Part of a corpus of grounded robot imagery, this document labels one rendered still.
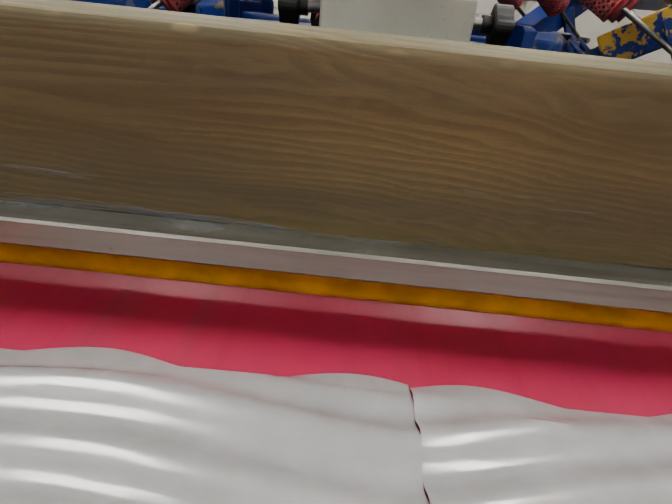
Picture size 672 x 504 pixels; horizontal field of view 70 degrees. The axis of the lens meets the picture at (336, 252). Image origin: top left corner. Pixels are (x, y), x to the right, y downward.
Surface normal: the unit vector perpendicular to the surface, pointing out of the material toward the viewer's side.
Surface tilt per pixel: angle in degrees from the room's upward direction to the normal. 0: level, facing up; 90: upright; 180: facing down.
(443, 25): 90
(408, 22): 90
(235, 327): 0
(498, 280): 90
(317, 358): 0
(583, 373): 0
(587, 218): 90
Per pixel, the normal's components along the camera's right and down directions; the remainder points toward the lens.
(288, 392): 0.07, -0.87
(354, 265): -0.05, 0.47
